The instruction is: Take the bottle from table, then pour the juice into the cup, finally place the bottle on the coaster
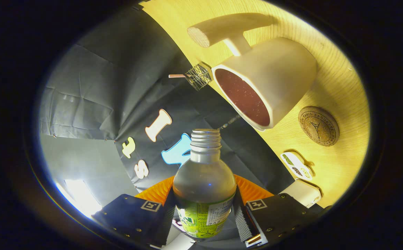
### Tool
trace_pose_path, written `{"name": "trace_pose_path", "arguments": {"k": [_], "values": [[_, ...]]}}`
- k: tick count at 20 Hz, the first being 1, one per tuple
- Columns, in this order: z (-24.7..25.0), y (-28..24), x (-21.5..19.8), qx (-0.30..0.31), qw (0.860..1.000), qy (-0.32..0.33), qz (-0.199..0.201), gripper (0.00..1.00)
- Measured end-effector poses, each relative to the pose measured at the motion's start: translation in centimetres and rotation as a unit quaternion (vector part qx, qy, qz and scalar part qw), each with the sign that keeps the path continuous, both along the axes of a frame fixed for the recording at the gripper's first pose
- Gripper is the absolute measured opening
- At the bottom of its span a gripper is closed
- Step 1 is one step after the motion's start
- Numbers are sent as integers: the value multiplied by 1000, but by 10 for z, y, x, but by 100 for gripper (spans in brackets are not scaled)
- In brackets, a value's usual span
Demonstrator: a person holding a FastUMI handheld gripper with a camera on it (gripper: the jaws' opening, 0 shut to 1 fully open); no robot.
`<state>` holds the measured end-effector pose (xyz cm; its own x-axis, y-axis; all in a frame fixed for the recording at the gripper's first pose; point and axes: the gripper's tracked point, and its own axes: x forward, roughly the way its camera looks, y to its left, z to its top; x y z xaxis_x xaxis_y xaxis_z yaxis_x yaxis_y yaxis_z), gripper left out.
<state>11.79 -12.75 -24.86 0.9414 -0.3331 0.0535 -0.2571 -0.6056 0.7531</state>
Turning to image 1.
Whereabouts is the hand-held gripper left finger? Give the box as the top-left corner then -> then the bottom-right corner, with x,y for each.
92,175 -> 176,248

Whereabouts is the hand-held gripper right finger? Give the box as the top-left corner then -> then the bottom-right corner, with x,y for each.
233,174 -> 332,248

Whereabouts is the silver juice bottle green label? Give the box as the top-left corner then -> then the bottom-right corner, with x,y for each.
172,129 -> 237,239

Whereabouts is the round cork coaster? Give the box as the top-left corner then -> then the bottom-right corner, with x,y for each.
298,106 -> 340,147

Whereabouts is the white cup wooden handle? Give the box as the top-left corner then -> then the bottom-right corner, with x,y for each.
187,13 -> 317,131

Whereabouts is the white toaster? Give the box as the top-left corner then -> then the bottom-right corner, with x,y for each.
278,178 -> 322,209

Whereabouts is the white divided dish of beans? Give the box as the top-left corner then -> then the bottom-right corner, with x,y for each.
280,151 -> 314,181

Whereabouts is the black backdrop cloth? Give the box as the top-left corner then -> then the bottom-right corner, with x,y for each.
39,3 -> 295,249

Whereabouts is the wooden table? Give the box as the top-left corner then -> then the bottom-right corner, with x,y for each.
141,0 -> 371,209

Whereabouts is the wire basket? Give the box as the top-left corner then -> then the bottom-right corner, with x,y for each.
185,62 -> 213,91

